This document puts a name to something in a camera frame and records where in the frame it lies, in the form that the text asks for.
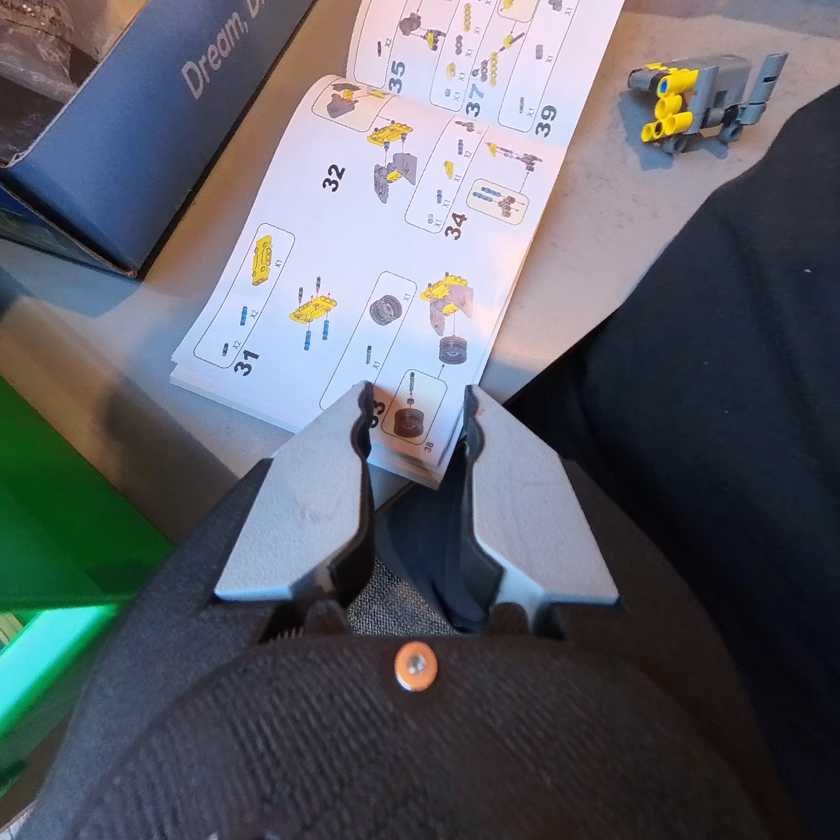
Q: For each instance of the dark blue cardboard box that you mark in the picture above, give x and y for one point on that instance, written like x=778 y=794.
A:
x=131 y=151

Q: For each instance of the instruction booklet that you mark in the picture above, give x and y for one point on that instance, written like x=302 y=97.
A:
x=367 y=216

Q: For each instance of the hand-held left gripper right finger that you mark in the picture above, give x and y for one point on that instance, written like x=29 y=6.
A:
x=531 y=518

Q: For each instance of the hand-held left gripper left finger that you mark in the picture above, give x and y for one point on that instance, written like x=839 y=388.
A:
x=302 y=518

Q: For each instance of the green box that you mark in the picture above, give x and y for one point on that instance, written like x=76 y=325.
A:
x=59 y=525

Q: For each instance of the person's dark clothed body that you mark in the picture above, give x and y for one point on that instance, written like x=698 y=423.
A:
x=689 y=394

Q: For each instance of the grey yellow brick assembly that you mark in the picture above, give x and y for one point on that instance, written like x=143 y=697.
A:
x=722 y=79

